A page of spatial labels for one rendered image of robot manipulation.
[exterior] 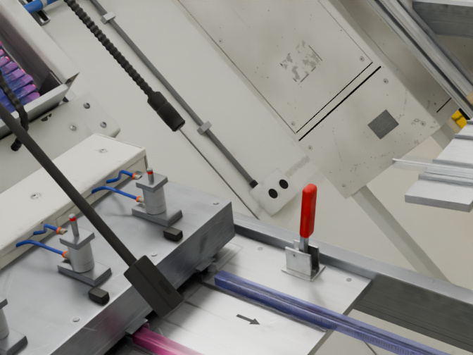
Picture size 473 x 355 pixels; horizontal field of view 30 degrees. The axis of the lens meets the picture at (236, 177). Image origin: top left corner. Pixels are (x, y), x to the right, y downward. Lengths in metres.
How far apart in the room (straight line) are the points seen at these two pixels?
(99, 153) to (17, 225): 0.15
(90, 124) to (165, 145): 1.96
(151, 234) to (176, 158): 2.16
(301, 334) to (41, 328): 0.24
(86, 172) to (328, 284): 0.29
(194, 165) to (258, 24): 1.28
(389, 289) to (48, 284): 0.34
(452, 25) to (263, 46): 0.44
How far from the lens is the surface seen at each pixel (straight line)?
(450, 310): 0.89
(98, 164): 1.00
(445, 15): 1.64
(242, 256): 0.96
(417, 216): 3.60
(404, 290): 0.90
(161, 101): 0.93
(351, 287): 0.91
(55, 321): 0.82
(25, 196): 0.97
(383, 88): 1.76
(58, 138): 1.08
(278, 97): 1.92
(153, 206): 0.91
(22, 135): 0.67
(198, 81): 3.30
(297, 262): 0.92
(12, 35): 1.16
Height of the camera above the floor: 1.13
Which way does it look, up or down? 2 degrees up
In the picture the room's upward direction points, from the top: 41 degrees counter-clockwise
